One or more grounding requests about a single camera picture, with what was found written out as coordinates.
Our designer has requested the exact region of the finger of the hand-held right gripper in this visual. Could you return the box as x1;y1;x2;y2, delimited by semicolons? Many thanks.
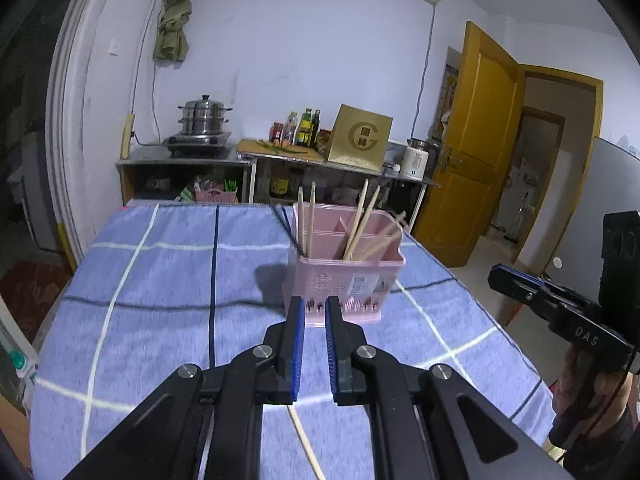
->
487;266;601;322
502;264;566;293

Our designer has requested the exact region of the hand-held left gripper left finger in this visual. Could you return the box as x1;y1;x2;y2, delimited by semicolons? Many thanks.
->
65;296;306;480

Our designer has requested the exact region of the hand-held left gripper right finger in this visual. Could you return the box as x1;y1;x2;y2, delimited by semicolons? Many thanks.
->
325;296;573;480

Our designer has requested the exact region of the pink plastic utensil holder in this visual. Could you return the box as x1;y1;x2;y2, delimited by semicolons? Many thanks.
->
286;203;406;328

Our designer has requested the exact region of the single wooden chopstick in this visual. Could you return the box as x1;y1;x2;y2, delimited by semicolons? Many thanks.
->
286;405;327;480

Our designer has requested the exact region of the set of wooden chopsticks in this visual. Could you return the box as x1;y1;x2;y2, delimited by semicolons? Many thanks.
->
297;178;407;262

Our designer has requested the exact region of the person's right forearm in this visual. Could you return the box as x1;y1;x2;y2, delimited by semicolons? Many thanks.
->
550;410;640;480

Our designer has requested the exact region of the person's right hand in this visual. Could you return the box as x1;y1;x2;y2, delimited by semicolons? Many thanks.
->
552;347;638;441

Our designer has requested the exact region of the grey cabinet panel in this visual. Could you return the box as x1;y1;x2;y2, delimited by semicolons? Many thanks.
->
515;135;640;311

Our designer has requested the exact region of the black chopstick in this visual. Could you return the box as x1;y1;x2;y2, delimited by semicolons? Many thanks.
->
271;205;301;255

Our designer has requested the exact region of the yellow wooden door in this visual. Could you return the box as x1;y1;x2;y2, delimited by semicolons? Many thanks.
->
412;21;526;268

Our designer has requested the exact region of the blue plaid blanket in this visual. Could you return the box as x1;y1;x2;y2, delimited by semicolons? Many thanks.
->
27;200;556;480

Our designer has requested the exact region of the white electric kettle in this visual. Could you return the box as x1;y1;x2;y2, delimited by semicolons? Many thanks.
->
402;138;441;179

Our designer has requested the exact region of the jar with yellow label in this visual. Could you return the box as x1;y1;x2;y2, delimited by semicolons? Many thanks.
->
270;165;291;197

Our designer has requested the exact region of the pink plastic basket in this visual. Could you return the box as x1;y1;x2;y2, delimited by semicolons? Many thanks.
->
194;187;238;205

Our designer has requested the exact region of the long steel table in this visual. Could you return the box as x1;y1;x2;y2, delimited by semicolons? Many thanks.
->
240;152;441;236

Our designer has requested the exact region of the wooden cutting board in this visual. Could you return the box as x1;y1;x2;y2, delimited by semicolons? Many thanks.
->
236;138;326;162

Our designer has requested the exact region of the gold gift box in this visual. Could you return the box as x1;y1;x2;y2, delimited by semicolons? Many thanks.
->
326;104;393;170

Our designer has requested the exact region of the green bottle with yellow label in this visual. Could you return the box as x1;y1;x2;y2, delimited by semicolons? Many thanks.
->
295;108;313;147

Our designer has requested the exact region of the black induction cooker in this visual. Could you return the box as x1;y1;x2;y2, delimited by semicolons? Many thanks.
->
162;131;232;157

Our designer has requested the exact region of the small steel table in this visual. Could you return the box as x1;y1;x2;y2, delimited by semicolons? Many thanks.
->
115;155;253;206

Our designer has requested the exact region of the stainless steel steamer pot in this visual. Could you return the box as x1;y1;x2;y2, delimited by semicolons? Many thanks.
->
177;94;233;137

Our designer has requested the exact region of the green hanging cloth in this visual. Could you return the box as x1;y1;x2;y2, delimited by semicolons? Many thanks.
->
152;0;203;63

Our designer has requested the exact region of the yellow door frame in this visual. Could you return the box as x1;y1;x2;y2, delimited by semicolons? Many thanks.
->
515;64;604;263

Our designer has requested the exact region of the white sliding door frame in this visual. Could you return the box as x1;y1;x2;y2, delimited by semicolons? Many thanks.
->
45;0;126;271

